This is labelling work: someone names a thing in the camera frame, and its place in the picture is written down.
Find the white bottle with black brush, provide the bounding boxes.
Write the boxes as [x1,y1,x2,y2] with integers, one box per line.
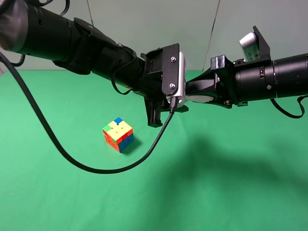
[185,95,214,103]

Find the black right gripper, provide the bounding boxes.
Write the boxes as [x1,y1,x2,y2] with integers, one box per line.
[185,55,248,108]

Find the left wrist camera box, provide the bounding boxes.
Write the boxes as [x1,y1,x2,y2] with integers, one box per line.
[166,51,186,108]

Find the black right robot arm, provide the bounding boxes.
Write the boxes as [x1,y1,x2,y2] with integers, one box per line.
[186,54,308,108]

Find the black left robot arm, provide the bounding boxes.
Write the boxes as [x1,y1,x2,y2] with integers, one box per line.
[0,0,180,128]

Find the black camera cable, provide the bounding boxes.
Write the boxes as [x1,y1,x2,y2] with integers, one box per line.
[0,51,179,175]

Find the green table cloth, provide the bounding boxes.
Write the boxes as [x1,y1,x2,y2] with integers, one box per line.
[0,71,308,231]

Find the multicolour puzzle cube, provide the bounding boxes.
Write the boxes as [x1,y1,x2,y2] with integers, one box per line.
[102,117,134,153]

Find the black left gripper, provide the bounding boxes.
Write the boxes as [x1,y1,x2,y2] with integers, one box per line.
[141,43,189,127]

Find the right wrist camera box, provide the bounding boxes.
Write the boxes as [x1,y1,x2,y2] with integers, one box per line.
[239,26,271,62]

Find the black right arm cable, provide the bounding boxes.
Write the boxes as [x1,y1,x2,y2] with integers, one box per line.
[269,94,308,119]

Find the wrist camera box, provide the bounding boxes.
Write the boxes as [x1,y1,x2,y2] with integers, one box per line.
[166,51,186,108]
[239,26,271,62]

